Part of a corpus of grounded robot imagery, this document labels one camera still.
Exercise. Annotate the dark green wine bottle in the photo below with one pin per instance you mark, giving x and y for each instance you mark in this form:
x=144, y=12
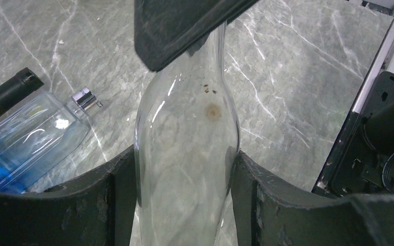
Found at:
x=17, y=88

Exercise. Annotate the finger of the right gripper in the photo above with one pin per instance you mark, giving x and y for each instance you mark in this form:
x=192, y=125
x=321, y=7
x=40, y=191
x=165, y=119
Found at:
x=163, y=29

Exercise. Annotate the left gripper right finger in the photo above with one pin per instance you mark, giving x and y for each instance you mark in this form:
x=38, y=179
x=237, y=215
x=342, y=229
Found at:
x=270, y=211

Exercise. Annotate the small clear glass bottle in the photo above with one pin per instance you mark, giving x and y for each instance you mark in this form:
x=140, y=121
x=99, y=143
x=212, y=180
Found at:
x=187, y=136

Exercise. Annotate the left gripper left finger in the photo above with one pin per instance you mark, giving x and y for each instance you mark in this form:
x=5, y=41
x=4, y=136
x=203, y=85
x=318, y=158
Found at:
x=95, y=208

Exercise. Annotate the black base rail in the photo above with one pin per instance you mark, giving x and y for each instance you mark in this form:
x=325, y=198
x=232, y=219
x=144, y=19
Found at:
x=362, y=157

